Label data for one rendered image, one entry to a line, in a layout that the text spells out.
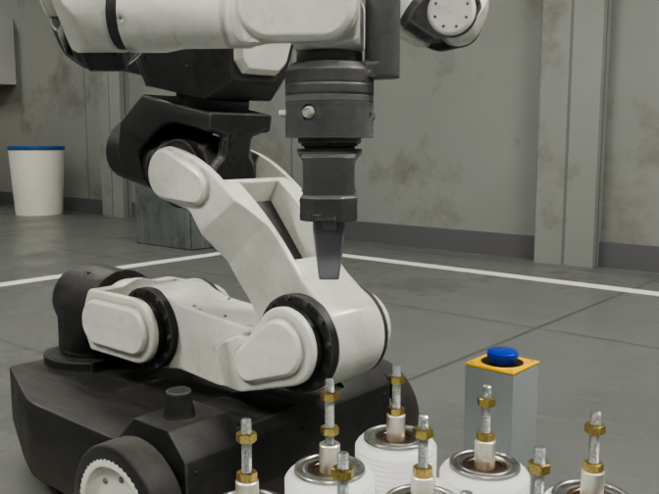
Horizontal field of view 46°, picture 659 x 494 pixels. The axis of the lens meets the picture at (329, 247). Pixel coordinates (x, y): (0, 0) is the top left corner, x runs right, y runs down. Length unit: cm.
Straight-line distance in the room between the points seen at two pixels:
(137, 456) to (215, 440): 11
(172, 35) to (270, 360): 49
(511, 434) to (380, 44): 51
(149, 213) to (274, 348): 358
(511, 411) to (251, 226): 45
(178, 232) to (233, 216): 328
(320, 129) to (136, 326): 67
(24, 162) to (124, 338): 543
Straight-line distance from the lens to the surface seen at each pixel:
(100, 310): 140
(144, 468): 105
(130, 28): 80
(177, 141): 125
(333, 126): 73
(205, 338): 126
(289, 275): 110
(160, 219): 454
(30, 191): 674
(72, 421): 128
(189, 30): 79
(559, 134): 392
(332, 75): 73
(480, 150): 422
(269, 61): 121
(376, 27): 76
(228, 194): 114
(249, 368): 112
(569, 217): 391
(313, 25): 73
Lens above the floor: 60
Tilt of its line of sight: 8 degrees down
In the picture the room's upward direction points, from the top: straight up
